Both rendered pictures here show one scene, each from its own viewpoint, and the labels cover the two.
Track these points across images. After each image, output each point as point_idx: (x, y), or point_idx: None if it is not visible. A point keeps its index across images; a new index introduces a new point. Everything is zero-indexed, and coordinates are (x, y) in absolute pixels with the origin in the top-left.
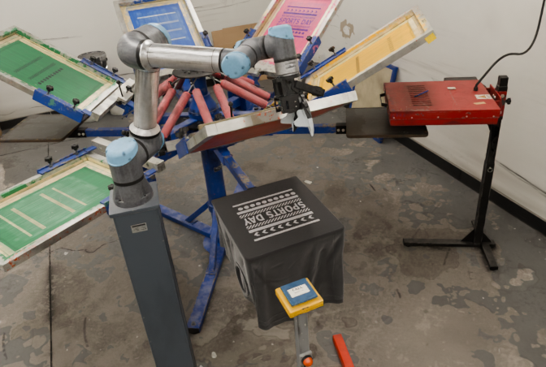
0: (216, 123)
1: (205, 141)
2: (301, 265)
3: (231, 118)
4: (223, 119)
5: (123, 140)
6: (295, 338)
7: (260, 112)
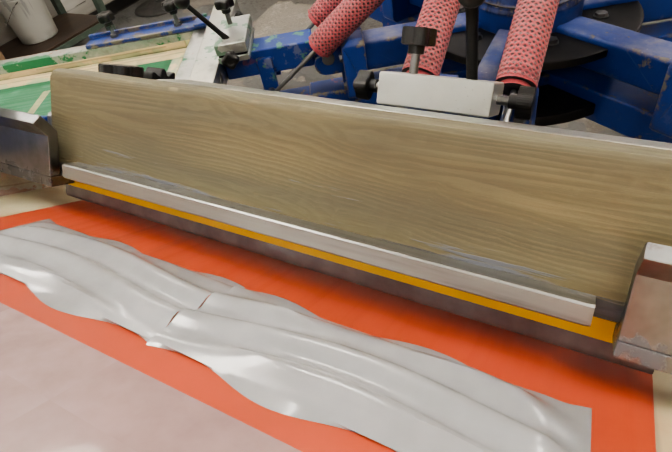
0: (129, 95)
1: None
2: None
3: (216, 98)
4: (168, 89)
5: None
6: None
7: (453, 145)
